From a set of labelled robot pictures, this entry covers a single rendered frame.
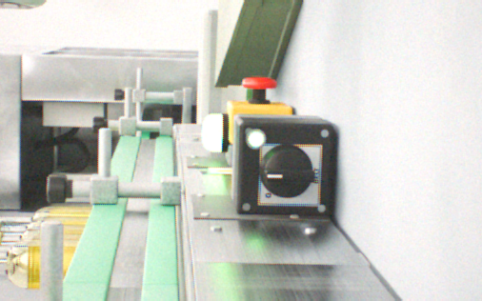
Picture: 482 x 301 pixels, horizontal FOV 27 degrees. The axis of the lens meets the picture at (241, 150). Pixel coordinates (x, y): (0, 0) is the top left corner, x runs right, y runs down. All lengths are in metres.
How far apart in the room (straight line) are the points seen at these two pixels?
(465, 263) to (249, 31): 0.74
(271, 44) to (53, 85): 1.26
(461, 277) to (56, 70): 2.00
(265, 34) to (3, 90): 1.33
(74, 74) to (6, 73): 0.16
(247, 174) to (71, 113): 1.72
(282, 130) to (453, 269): 0.35
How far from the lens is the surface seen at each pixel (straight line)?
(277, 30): 1.20
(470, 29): 0.51
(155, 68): 2.43
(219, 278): 0.65
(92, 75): 2.44
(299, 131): 0.85
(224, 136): 1.15
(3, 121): 2.47
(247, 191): 0.85
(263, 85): 1.15
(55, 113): 2.56
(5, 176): 2.49
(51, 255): 0.54
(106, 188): 0.99
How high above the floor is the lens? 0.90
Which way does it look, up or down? 4 degrees down
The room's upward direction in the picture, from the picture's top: 89 degrees counter-clockwise
